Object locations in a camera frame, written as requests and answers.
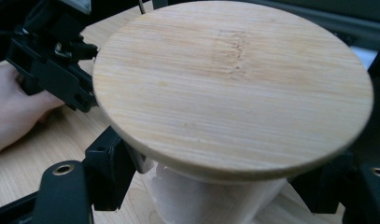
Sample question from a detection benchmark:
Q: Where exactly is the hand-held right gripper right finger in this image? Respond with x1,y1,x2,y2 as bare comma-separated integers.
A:
289,152,363,215

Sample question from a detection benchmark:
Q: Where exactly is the dark grey corner rack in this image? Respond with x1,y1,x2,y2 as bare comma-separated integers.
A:
151,0,380,71

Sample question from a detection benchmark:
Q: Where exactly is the glass jar with pale contents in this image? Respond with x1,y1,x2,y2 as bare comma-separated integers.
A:
92,0,374,224

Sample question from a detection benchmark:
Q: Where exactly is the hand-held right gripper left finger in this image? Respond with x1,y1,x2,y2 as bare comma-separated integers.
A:
84,125,138,212

